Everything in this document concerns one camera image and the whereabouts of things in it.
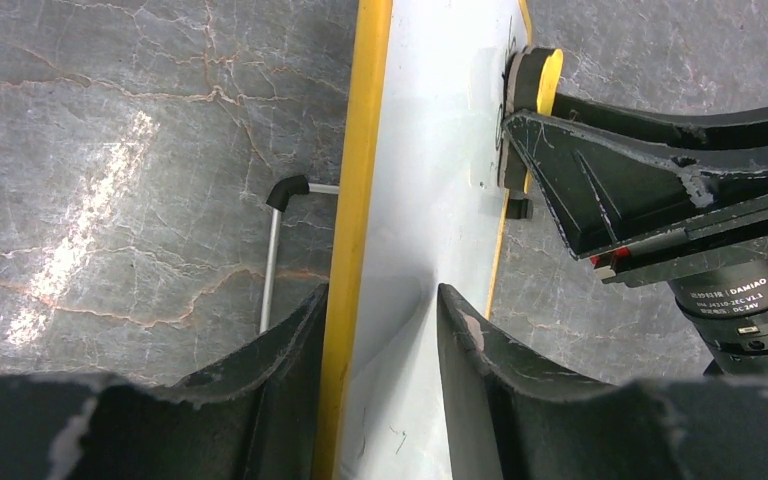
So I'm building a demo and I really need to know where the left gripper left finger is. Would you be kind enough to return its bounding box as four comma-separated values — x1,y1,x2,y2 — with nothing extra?
0,285,328,479

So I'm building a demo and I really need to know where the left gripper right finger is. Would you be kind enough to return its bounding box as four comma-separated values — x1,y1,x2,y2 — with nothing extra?
437,284,768,479

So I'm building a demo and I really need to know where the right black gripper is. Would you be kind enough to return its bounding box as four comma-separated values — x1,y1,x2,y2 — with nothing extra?
504,94,768,288

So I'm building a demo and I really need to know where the yellow bone shaped eraser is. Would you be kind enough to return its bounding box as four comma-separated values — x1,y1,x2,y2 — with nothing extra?
498,47,564,193

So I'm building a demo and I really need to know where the yellow framed whiteboard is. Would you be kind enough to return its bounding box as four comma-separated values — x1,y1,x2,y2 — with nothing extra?
312,1,533,479

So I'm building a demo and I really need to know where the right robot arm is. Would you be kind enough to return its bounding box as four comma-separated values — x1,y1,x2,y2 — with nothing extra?
503,95,768,375

